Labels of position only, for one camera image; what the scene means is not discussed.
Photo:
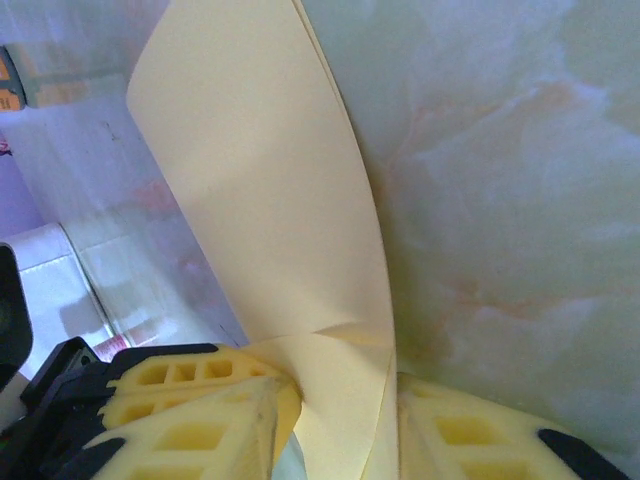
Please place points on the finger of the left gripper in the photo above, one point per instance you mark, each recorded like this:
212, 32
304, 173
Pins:
165, 375

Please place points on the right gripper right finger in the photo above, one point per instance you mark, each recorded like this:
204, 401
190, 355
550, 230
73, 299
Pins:
450, 435

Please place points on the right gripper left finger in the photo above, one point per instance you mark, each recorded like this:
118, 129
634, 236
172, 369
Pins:
200, 440

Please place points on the yellow paper sheet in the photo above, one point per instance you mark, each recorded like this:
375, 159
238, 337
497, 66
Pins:
250, 175

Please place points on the white zip pouch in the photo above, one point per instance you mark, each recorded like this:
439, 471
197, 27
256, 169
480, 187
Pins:
50, 280

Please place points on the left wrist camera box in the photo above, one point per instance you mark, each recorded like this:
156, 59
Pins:
12, 310

